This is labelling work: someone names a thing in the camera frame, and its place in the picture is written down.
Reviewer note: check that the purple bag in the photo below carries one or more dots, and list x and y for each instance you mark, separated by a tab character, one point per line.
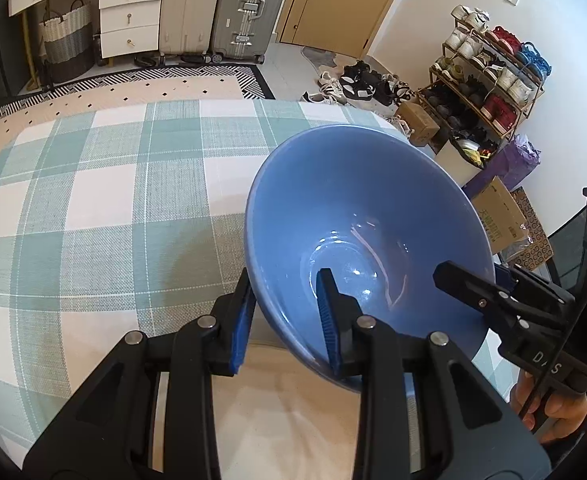
512	164

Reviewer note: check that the white trash bin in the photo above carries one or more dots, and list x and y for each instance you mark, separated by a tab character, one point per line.
461	159

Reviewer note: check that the wooden door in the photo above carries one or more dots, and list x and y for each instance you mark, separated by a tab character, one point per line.
347	27

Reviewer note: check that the white suitcase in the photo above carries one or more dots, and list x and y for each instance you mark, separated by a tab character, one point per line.
186	26

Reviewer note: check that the cardboard box on floor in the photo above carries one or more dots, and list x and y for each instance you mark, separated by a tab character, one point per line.
500	215

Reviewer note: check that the silver suitcase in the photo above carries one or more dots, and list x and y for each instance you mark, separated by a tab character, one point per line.
242	29

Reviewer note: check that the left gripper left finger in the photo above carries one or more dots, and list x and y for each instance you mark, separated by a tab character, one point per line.
146	411

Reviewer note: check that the woven laundry basket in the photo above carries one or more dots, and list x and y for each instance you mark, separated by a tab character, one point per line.
67	40

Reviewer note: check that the right hand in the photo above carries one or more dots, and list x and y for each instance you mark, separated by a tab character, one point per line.
567	411

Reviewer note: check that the small brown cardboard box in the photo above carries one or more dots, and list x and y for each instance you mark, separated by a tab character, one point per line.
423	126

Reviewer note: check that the cream plate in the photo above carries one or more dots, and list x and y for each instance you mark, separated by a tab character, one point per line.
278	420

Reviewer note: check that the teal plaid tablecloth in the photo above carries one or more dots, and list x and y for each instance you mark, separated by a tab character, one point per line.
125	219

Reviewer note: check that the patterned floor rug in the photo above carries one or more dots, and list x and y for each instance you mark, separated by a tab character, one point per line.
131	87

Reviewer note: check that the shoe rack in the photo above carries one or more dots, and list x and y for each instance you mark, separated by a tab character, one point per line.
486	81

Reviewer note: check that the blue bowl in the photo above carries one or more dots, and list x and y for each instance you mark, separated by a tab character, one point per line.
377	213

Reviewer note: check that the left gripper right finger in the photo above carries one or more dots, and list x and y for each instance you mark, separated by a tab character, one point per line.
426	412

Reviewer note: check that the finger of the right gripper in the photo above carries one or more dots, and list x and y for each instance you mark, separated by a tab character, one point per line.
529	288
506	317

